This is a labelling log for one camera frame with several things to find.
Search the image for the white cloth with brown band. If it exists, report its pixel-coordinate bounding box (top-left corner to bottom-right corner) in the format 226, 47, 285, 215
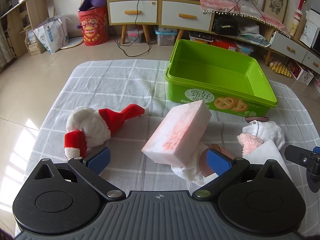
242, 117, 285, 150

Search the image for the red cardboard box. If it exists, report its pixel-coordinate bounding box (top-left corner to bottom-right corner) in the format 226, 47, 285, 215
210, 36, 237, 51

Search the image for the pink white sponge block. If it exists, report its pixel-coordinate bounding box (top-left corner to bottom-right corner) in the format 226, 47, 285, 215
142, 100, 212, 167

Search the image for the white paper shopping bag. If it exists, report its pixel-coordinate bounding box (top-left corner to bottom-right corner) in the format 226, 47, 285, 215
33, 14, 69, 54

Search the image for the red printed bucket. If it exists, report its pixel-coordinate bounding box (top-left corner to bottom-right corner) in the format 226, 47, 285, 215
78, 7, 109, 46

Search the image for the wooden desk shelf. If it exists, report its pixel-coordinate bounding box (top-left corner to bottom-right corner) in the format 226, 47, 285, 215
1, 0, 49, 59

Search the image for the green plastic cookie box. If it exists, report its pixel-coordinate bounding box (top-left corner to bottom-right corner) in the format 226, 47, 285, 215
165, 40, 278, 117

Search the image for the white santa plush toy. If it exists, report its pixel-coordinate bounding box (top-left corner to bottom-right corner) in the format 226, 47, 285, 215
64, 103, 146, 160

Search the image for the yellow egg tray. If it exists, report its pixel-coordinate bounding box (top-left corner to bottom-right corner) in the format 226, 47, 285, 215
269, 60, 292, 78

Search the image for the low wooden tv bench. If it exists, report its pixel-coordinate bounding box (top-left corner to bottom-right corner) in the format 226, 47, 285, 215
209, 7, 320, 75

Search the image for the wooden two-drawer cabinet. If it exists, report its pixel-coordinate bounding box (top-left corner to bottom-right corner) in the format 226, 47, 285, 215
107, 0, 214, 44

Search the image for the black bag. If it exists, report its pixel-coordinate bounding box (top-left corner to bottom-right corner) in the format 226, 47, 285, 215
212, 14, 238, 36

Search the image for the pink lace cloth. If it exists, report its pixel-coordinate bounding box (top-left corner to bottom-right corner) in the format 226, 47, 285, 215
199, 0, 291, 38

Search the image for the clear box blue lid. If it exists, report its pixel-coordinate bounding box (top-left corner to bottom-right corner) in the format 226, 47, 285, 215
154, 26, 178, 46

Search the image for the grey checked table cloth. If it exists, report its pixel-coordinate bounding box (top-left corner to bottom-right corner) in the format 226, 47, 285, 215
24, 60, 319, 236

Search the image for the pink fluffy plush toy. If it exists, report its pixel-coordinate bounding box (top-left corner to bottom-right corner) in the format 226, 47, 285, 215
237, 133, 264, 156

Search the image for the framed cartoon girl picture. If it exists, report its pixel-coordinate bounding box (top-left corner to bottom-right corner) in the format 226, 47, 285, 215
262, 0, 289, 23

